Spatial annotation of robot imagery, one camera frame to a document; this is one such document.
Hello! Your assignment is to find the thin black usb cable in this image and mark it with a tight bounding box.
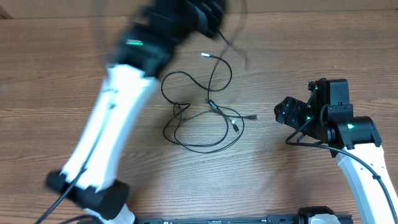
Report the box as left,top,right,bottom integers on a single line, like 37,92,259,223
205,29,258,122

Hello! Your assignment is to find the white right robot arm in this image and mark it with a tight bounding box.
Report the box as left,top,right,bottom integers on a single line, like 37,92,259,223
274,78,397,223

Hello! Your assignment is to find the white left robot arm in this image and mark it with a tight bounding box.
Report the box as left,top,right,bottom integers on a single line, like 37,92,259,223
46,1,226,223

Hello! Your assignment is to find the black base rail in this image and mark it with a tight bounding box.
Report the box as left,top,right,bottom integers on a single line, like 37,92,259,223
135,215,303,224

